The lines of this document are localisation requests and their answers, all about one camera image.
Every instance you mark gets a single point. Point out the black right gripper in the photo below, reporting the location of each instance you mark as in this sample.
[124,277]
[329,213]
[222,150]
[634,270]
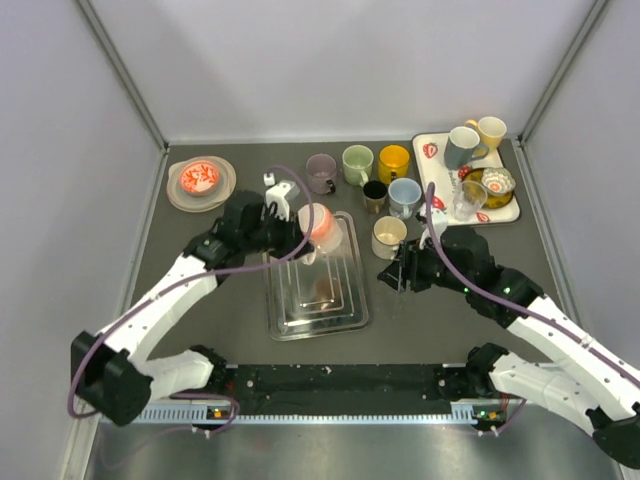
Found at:
[406,267]

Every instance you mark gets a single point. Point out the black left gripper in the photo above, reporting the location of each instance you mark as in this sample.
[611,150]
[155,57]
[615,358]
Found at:
[292,236]

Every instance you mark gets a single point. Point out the pink ceramic mug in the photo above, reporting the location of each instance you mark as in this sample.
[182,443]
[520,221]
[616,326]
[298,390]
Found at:
[326,234]

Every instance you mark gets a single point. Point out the cream ceramic mug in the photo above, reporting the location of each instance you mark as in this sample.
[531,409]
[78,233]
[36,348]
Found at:
[387,235]

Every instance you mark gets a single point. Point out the light grey ceramic mug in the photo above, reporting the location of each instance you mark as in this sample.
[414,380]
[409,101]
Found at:
[404,196]

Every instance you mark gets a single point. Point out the purple ceramic mug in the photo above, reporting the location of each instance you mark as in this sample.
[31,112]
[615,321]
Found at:
[321,171]

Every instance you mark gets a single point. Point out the brown striped small mug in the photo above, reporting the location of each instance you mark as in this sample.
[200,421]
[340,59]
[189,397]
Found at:
[375,194]

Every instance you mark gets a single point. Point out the light green ceramic mug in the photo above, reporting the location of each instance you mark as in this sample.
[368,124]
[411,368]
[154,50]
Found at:
[357,161]

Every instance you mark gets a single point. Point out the yellow ceramic mug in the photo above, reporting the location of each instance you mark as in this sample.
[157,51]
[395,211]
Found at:
[394,162]

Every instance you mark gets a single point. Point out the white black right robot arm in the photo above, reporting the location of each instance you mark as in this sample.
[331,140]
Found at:
[595,390]

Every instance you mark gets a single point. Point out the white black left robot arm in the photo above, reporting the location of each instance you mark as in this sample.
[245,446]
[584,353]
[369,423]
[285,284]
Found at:
[112,371]

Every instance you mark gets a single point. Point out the dark grey tall mug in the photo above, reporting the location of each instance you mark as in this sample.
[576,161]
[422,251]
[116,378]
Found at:
[463,147]

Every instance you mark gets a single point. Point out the pale yellow mug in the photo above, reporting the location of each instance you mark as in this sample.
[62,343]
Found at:
[491,130]

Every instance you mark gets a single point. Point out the silver metal tray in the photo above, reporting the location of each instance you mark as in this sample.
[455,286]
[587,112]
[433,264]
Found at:
[323,298]

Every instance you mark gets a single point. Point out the clear glass cup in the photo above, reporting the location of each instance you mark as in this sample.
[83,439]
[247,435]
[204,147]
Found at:
[469,198]

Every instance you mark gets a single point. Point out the yellow ceramic bowl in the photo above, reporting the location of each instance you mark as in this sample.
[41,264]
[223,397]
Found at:
[493,202]

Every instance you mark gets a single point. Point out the red patterned bowl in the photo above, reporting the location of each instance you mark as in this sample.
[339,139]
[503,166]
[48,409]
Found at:
[199,178]

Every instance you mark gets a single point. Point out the grey ceramic plate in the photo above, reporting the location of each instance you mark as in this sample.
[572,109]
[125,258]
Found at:
[200,204]

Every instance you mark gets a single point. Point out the blue patterned small bowl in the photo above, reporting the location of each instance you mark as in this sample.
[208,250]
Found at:
[498,181]

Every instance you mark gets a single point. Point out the strawberry print white tray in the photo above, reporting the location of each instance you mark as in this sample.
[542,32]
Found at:
[429,155]

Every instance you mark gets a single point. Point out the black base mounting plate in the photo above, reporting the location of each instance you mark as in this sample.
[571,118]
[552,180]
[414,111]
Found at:
[360,389]

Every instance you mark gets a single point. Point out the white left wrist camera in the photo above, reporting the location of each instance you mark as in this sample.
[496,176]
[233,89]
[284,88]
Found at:
[278,196]

